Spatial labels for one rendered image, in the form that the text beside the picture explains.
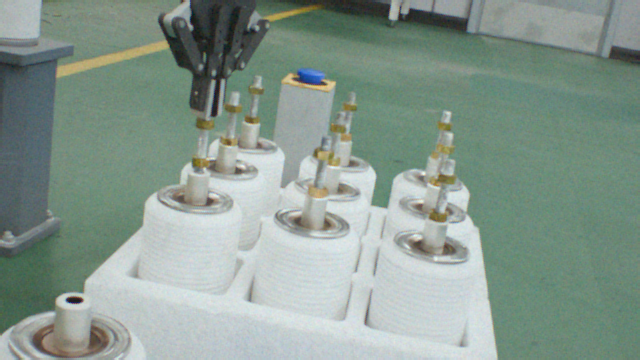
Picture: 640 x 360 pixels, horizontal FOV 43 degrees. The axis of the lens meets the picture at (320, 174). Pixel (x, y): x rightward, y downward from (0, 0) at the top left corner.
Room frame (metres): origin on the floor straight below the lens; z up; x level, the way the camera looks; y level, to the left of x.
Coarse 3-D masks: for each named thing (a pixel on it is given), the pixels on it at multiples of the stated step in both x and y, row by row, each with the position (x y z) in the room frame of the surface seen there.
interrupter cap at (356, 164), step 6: (312, 156) 0.98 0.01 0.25; (354, 156) 1.01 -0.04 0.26; (354, 162) 0.99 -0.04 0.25; (360, 162) 0.99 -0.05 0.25; (366, 162) 0.99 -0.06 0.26; (342, 168) 0.95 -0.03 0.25; (348, 168) 0.96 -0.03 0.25; (354, 168) 0.96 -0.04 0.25; (360, 168) 0.96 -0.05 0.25; (366, 168) 0.97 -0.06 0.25
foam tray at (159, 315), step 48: (96, 288) 0.69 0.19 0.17; (144, 288) 0.69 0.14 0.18; (240, 288) 0.73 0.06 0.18; (480, 288) 0.83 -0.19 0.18; (144, 336) 0.68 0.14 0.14; (192, 336) 0.68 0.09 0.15; (240, 336) 0.67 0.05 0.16; (288, 336) 0.67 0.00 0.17; (336, 336) 0.67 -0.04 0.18; (384, 336) 0.68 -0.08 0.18; (480, 336) 0.71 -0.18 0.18
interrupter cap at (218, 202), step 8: (184, 184) 0.79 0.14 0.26; (160, 192) 0.75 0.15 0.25; (168, 192) 0.76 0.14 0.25; (176, 192) 0.77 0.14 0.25; (184, 192) 0.77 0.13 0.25; (208, 192) 0.78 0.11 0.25; (216, 192) 0.78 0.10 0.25; (224, 192) 0.78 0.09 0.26; (160, 200) 0.73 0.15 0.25; (168, 200) 0.74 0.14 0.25; (176, 200) 0.74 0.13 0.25; (184, 200) 0.75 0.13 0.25; (208, 200) 0.76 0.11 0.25; (216, 200) 0.76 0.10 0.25; (224, 200) 0.76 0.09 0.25; (232, 200) 0.76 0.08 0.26; (176, 208) 0.72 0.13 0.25; (184, 208) 0.72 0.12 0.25; (192, 208) 0.73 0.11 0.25; (200, 208) 0.73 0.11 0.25; (208, 208) 0.73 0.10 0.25; (216, 208) 0.74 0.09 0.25; (224, 208) 0.74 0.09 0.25
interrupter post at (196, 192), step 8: (192, 176) 0.75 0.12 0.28; (200, 176) 0.75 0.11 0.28; (208, 176) 0.75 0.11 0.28; (192, 184) 0.75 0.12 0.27; (200, 184) 0.75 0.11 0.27; (208, 184) 0.76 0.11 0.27; (192, 192) 0.75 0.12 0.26; (200, 192) 0.75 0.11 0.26; (192, 200) 0.75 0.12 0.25; (200, 200) 0.75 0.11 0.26
